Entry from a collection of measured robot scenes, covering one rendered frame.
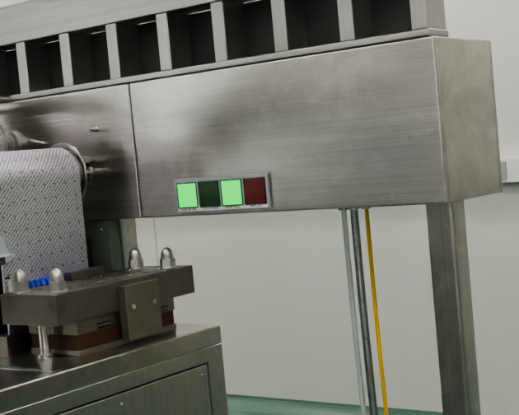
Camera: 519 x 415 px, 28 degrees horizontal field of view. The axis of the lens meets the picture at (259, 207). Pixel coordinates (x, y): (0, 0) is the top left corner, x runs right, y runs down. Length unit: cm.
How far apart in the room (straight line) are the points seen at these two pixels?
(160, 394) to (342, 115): 67
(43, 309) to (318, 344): 303
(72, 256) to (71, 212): 10
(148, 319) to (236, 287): 303
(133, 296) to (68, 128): 52
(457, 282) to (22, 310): 85
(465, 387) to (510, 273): 232
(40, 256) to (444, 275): 84
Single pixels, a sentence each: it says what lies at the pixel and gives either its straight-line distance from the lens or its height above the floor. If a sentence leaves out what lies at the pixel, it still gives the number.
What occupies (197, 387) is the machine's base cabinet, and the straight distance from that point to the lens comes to 220.
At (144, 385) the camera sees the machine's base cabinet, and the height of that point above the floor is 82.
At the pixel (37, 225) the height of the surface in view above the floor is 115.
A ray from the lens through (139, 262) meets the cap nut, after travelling 231.
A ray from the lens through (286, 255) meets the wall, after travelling 495.
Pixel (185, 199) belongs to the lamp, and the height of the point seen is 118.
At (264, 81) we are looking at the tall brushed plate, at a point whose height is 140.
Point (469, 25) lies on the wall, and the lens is 442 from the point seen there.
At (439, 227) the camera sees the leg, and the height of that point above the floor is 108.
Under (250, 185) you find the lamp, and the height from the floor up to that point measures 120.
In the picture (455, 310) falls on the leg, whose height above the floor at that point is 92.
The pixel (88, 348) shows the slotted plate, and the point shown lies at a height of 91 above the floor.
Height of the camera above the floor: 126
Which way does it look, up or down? 3 degrees down
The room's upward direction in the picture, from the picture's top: 5 degrees counter-clockwise
